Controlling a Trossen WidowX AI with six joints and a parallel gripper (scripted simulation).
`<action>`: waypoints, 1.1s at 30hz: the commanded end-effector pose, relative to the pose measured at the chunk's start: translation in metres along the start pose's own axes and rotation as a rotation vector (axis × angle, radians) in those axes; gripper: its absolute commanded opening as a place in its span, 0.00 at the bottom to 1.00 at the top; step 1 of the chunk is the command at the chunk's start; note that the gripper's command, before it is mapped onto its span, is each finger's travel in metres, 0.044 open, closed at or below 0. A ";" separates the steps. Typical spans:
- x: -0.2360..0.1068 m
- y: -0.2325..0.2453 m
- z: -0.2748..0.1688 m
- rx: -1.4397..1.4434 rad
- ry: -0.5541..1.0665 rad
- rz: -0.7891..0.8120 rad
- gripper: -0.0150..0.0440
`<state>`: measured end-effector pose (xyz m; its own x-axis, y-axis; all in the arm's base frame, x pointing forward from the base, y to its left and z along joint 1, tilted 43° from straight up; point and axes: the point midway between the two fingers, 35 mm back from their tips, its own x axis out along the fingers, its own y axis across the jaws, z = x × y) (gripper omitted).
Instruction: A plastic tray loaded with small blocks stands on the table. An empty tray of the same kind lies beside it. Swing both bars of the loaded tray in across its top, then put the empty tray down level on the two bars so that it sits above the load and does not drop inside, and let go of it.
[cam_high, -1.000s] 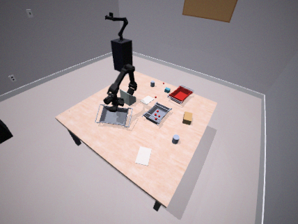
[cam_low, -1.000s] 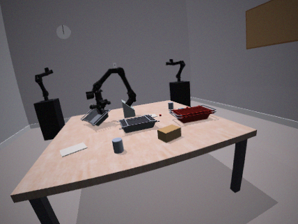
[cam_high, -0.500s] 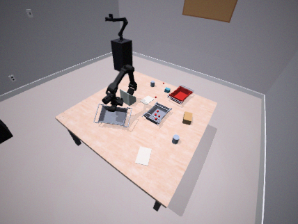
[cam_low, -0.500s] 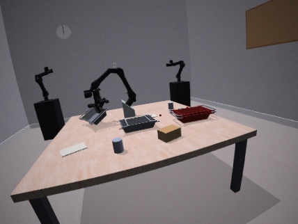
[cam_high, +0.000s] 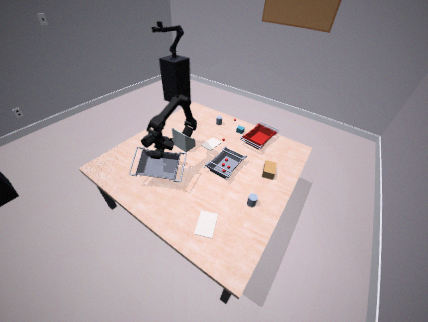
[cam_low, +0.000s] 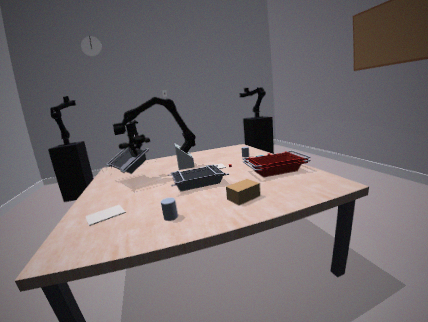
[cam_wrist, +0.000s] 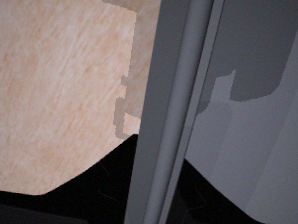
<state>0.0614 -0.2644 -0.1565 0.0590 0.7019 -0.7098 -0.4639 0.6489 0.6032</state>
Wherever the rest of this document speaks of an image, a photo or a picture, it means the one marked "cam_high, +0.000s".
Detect tan cardboard box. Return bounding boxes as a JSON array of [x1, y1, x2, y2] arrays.
[[262, 160, 276, 180]]

